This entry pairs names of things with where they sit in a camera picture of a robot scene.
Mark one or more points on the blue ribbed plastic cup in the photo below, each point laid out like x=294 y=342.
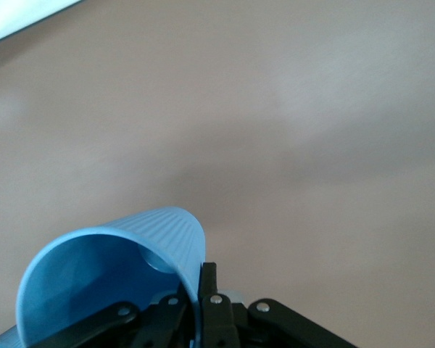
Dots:
x=105 y=268

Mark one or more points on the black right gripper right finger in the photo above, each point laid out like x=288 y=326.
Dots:
x=217 y=308

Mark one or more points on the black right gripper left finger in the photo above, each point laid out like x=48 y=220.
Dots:
x=127 y=313

